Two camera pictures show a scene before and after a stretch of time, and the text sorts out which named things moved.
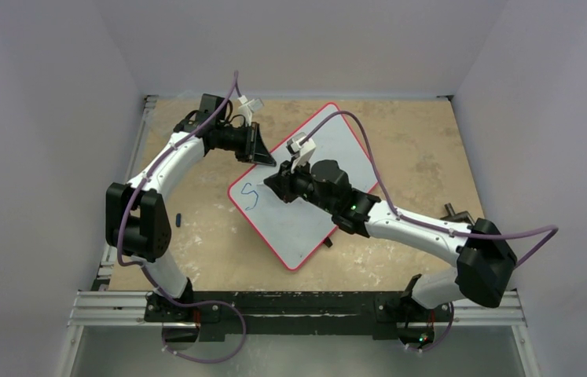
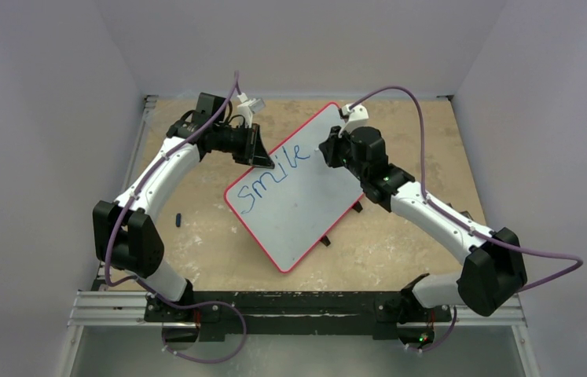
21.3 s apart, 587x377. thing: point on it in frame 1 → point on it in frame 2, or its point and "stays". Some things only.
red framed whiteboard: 295,228 stays
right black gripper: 289,184 → 334,147
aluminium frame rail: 99,306 stays
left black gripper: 254,150 stays
